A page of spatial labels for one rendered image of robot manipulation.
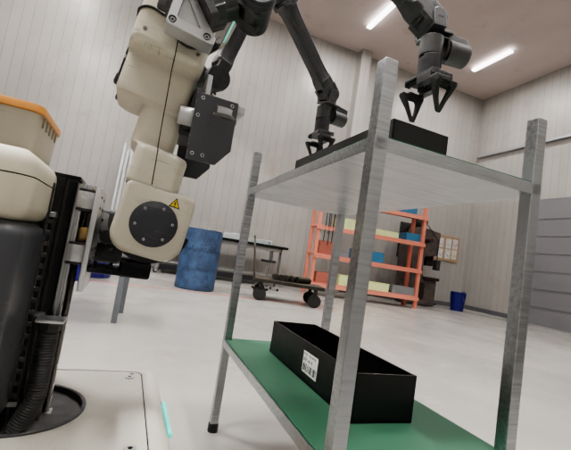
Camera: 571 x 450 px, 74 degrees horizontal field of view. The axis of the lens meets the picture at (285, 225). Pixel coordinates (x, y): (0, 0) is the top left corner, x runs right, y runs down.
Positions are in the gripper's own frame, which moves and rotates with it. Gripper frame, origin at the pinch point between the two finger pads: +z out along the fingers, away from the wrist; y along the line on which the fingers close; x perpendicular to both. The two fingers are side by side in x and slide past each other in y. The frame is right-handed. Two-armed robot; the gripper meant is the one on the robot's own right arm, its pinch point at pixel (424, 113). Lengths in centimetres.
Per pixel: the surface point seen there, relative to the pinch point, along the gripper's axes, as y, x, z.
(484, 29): 561, -649, -559
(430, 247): 704, -689, -35
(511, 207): 661, -931, -183
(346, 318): -13, 24, 49
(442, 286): 812, -859, 65
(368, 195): -14.3, 23.4, 26.4
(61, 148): 869, 212, -129
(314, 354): 23, 9, 65
